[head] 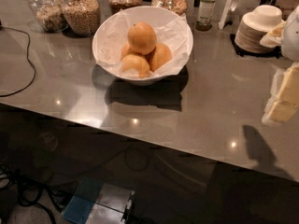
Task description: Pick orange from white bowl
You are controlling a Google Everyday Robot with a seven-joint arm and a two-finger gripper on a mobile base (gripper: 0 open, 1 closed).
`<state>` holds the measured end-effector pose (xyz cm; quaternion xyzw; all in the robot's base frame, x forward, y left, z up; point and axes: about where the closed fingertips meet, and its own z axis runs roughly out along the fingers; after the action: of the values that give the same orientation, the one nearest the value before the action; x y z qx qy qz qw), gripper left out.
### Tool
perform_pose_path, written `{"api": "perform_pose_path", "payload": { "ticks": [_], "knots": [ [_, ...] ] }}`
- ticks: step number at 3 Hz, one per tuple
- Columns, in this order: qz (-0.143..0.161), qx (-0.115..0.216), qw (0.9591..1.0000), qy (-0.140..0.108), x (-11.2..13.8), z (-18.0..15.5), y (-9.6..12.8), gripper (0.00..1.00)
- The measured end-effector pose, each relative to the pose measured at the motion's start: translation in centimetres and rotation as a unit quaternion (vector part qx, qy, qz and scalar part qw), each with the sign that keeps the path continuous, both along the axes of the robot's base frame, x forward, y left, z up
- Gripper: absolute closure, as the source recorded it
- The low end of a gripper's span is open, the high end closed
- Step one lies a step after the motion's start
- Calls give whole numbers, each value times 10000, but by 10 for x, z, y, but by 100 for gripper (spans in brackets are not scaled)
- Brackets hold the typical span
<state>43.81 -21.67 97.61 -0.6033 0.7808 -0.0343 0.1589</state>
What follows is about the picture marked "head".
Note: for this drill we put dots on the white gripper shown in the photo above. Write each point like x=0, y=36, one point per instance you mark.
x=291, y=39

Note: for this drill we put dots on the orange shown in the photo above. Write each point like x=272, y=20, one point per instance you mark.
x=142, y=38
x=137, y=62
x=159, y=56

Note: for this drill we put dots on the white bowl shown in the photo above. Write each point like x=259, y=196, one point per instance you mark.
x=141, y=78

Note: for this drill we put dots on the black tray under plates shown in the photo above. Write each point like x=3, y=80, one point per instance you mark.
x=276, y=52

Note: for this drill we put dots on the stack of white plates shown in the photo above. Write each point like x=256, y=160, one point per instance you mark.
x=248, y=35

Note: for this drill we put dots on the white cup on plates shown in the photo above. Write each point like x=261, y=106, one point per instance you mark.
x=266, y=17

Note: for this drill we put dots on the glass jar with grains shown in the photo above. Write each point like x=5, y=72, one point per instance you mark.
x=83, y=16

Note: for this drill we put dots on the blue perforated box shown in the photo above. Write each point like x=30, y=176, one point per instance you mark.
x=78, y=210

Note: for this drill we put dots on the glass jar with nuts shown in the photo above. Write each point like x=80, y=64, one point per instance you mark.
x=49, y=14

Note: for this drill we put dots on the white stand post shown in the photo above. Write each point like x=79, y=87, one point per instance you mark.
x=225, y=14

